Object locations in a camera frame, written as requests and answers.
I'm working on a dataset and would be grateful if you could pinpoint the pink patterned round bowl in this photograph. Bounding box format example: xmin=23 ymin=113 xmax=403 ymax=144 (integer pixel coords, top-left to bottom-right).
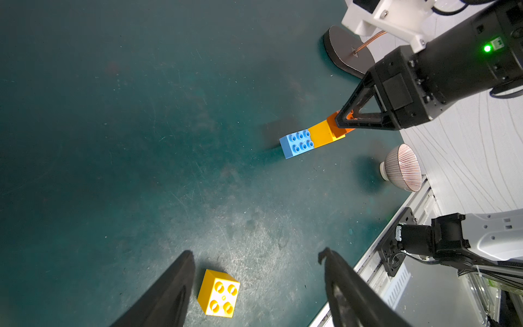
xmin=379 ymin=144 xmax=422 ymax=192

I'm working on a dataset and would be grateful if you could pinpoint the white slotted cable duct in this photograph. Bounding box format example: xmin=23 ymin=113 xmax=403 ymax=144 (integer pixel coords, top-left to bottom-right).
xmin=381 ymin=264 xmax=411 ymax=310

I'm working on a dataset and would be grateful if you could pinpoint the yellow lego brick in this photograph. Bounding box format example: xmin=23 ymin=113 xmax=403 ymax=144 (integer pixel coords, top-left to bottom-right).
xmin=197 ymin=269 xmax=241 ymax=318
xmin=309 ymin=120 xmax=346 ymax=149

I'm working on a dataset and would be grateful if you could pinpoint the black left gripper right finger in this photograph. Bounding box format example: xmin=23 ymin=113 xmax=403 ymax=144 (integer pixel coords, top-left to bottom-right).
xmin=318 ymin=247 xmax=409 ymax=327

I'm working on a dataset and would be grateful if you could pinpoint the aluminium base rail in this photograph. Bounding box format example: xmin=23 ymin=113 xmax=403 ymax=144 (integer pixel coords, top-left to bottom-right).
xmin=308 ymin=177 xmax=434 ymax=327

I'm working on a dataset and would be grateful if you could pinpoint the blue lego brick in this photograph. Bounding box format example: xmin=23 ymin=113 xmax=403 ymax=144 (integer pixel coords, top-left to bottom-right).
xmin=279 ymin=129 xmax=315 ymax=159

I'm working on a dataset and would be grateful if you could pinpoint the green mat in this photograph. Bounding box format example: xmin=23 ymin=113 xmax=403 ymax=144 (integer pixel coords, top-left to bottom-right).
xmin=1 ymin=1 xmax=408 ymax=326

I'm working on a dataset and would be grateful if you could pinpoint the copper curled hook stand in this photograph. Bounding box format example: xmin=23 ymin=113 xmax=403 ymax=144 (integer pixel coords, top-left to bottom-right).
xmin=353 ymin=31 xmax=387 ymax=55

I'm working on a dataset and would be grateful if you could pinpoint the orange lego brick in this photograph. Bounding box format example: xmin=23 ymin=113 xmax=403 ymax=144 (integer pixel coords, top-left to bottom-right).
xmin=326 ymin=110 xmax=355 ymax=140

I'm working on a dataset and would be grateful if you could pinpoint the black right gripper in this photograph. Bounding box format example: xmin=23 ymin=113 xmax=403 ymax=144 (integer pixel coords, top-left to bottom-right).
xmin=335 ymin=1 xmax=522 ymax=131

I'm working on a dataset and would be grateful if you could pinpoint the dark oval stand base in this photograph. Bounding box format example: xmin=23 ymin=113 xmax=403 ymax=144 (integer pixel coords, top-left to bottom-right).
xmin=323 ymin=25 xmax=375 ymax=78

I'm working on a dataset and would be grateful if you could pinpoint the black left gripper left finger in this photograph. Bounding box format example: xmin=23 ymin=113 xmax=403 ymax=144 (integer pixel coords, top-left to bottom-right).
xmin=112 ymin=250 xmax=196 ymax=326

